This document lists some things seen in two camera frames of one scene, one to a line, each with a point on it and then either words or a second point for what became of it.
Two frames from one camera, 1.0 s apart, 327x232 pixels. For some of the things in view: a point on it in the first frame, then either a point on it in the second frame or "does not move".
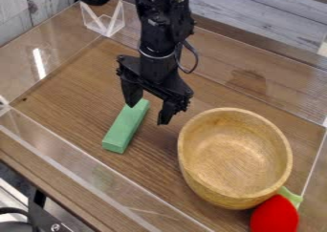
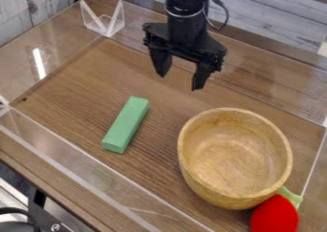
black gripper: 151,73 -> 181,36
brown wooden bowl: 234,156 does not move
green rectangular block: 124,126 does not move
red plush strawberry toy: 276,214 does not move
